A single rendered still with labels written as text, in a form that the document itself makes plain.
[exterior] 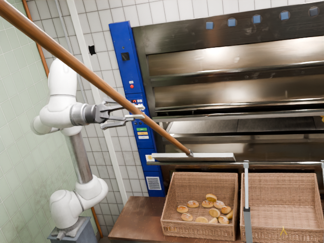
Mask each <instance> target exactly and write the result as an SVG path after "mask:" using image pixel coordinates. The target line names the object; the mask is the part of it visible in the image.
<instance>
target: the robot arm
mask: <svg viewBox="0 0 324 243"><path fill-rule="evenodd" d="M48 88H49V93H48V97H47V101H46V105H45V106H44V107H43V108H42V109H41V110H40V115H39V116H37V117H35V118H33V119H32V121H31V123H30V128H31V130H32V132H33V133H34V134H36V135H45V134H50V133H54V132H57V131H60V132H61V133H62V134H63V135H64V137H65V140H66V143H67V147H68V150H69V153H70V157H71V160H72V163H73V167H74V170H75V173H76V177H77V181H76V183H75V190H73V191H68V190H64V189H63V190H58V191H56V192H54V193H53V194H52V195H51V197H50V199H49V210H50V214H51V217H52V219H53V222H54V223H55V225H56V228H55V230H54V231H53V232H52V233H51V236H57V238H56V239H57V240H58V241H60V240H62V239H63V238H64V237H71V238H75V237H76V235H77V233H78V231H79V230H80V228H81V226H82V225H83V223H84V222H85V221H86V220H87V218H86V217H79V215H80V214H81V213H82V212H83V211H85V210H87V209H89V208H91V207H93V206H95V205H97V204H98V203H100V202H101V201H102V200H103V199H104V198H105V197H106V196H107V194H108V186H107V184H106V182H105V181H104V180H102V179H100V178H97V177H96V176H95V175H93V174H92V171H91V168H90V164H89V160H88V156H87V153H86V148H85V145H84V141H83V138H82V134H81V129H82V126H86V125H89V124H91V123H98V124H100V126H101V127H100V129H102V130H106V129H108V128H114V127H122V126H125V125H126V122H131V121H135V119H144V118H145V117H144V116H143V115H125V117H118V116H110V113H111V112H113V111H116V110H121V109H125V108H124V107H122V106H121V105H116V106H111V107H107V106H105V104H108V103H111V104H118V103H117V102H116V101H114V100H113V99H108V98H105V97H104V98H103V102H102V103H101V104H99V105H88V104H82V103H78V102H76V90H77V73H76V72H75V71H74V70H72V69H71V68H70V67H68V66H67V65H66V64H64V63H63V62H62V61H60V60H59V59H58V58H57V59H55V60H54V61H53V62H52V64H51V67H50V72H49V76H48ZM107 120H114V121H122V122H115V123H108V124H104V123H105V122H106V121H107Z"/></svg>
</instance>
